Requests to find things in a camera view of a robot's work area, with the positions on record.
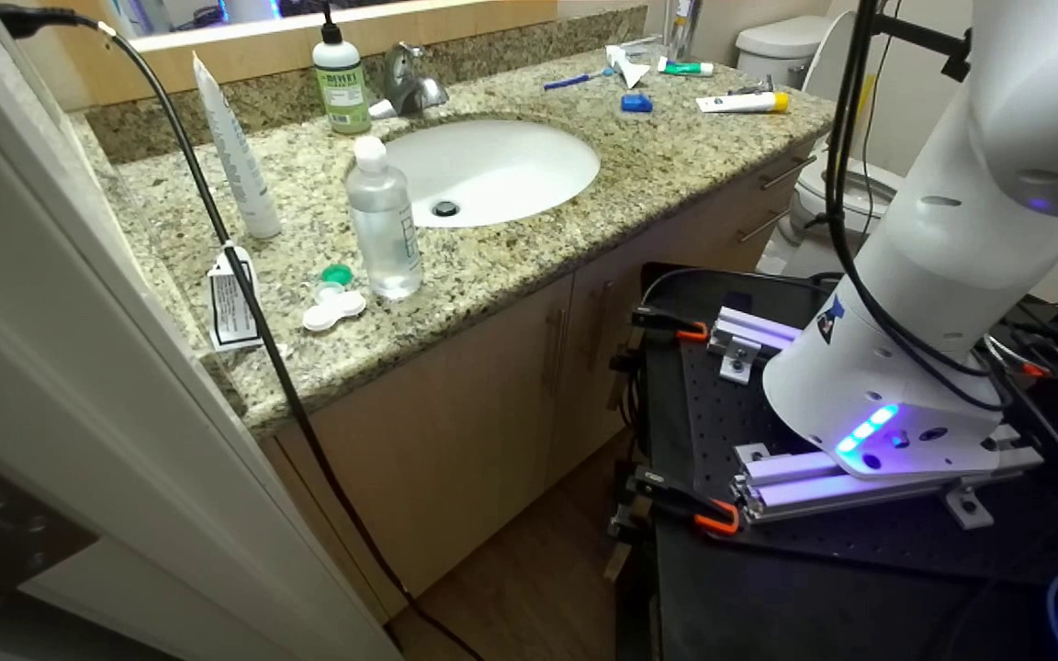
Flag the green white toothpaste tube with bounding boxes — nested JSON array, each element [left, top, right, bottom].
[[658, 54, 718, 82]]

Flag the white tube yellow cap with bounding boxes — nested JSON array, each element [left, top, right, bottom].
[[694, 88, 793, 116]]

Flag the clear plastic bottle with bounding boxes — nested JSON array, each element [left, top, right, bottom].
[[341, 128, 427, 305]]

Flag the short aluminium rail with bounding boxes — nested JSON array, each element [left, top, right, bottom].
[[708, 305, 800, 387]]

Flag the wood framed mirror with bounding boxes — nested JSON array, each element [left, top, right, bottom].
[[97, 0, 563, 82]]

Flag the white door frame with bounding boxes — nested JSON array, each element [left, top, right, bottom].
[[0, 0, 405, 661]]

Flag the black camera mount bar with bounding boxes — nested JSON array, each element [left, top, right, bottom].
[[852, 0, 974, 86]]

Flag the chrome faucet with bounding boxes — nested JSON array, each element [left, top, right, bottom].
[[368, 40, 448, 122]]

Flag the green soap pump bottle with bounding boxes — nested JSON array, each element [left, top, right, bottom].
[[308, 0, 373, 138]]

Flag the long aluminium rail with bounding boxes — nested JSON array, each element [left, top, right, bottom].
[[728, 419, 1046, 532]]

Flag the orange black clamp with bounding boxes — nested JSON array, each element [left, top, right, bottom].
[[628, 301, 712, 346], [624, 471, 746, 545]]

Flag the white toilet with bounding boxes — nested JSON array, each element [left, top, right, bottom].
[[732, 6, 911, 278]]

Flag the white oval sink basin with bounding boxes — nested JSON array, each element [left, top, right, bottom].
[[377, 115, 603, 230]]

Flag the tall white tube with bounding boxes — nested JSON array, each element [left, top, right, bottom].
[[187, 48, 285, 241]]

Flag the long black camera cable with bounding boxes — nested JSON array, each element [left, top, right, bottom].
[[0, 0, 484, 661]]

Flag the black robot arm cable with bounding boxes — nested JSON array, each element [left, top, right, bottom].
[[822, 0, 1020, 416]]

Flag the black robot cart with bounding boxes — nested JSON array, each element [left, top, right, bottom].
[[608, 257, 1058, 661]]

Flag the tan wooden vanity cabinet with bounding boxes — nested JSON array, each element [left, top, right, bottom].
[[262, 126, 826, 619]]

